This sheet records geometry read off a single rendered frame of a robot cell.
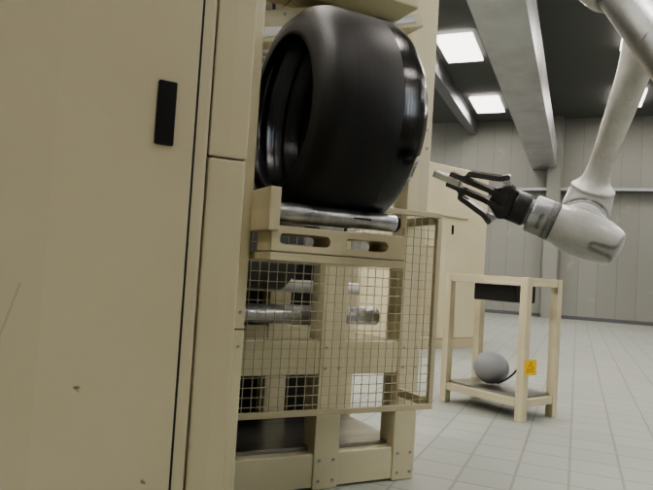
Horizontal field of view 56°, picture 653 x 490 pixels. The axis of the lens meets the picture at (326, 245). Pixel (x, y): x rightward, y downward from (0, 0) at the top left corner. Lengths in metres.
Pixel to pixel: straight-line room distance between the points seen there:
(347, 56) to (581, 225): 0.63
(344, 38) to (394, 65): 0.13
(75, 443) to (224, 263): 0.26
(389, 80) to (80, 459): 1.04
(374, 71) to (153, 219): 0.83
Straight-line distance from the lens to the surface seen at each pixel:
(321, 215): 1.45
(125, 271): 0.73
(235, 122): 0.78
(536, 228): 1.46
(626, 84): 1.40
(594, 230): 1.45
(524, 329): 3.60
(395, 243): 1.52
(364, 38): 1.49
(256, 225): 1.42
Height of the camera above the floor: 0.77
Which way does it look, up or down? 2 degrees up
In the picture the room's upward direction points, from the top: 4 degrees clockwise
